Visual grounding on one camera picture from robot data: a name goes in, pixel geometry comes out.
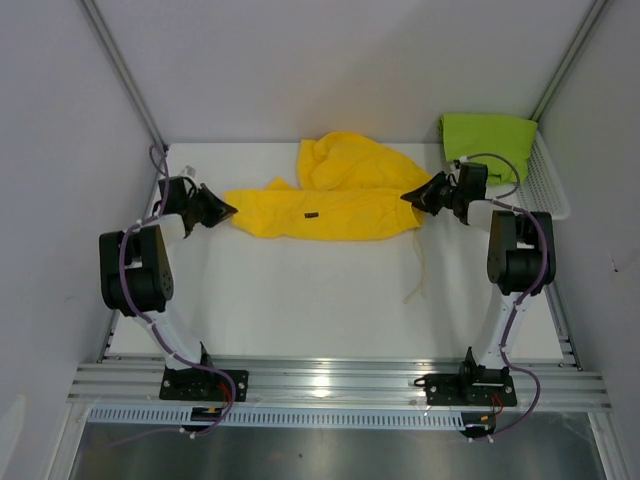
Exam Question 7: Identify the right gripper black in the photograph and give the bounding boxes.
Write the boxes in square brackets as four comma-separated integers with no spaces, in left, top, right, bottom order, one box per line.
[401,170,464,216]

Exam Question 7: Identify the yellow shorts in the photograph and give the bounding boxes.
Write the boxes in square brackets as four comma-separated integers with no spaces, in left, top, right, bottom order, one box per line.
[224,132,433,241]

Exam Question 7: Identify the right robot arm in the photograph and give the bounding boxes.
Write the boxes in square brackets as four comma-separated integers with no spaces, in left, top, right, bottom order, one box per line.
[401,157,556,404]

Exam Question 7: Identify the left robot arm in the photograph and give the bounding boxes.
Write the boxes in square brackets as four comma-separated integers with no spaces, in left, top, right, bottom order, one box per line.
[99,173,238,400]

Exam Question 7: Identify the green folded shorts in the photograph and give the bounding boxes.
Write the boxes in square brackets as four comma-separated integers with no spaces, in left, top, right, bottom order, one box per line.
[438,113,538,185]

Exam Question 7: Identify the white perforated plastic basket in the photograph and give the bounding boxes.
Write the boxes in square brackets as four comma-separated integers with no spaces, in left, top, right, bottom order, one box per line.
[515,132,571,221]

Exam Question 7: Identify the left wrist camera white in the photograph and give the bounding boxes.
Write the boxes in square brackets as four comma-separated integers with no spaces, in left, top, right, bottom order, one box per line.
[180,165,196,180]

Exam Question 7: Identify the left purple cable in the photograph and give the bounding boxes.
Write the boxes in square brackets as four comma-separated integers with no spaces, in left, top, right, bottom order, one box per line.
[107,144,237,449]

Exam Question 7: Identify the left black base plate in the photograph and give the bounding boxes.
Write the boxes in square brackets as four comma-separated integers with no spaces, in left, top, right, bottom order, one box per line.
[159,368,231,402]

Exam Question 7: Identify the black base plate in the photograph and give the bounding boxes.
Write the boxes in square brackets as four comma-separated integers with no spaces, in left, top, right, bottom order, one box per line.
[159,368,231,402]
[413,369,517,407]

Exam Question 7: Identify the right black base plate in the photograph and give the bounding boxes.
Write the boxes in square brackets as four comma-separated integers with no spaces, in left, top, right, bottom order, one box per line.
[413,369,517,407]

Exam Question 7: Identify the white slotted cable duct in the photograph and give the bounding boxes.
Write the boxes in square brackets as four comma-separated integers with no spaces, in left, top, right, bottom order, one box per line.
[88,405,465,431]

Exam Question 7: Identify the aluminium mounting rail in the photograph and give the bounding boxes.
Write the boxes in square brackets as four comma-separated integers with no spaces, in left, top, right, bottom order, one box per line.
[67,357,612,412]

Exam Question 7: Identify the left aluminium corner post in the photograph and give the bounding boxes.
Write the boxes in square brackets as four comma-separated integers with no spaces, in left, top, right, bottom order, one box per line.
[77,0,167,156]

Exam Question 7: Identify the aluminium corner post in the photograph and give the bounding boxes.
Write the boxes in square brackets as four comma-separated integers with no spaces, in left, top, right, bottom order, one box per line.
[77,0,167,156]
[530,0,615,123]

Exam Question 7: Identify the right aluminium corner post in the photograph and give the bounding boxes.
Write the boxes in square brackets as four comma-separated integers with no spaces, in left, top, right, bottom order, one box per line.
[530,0,615,123]

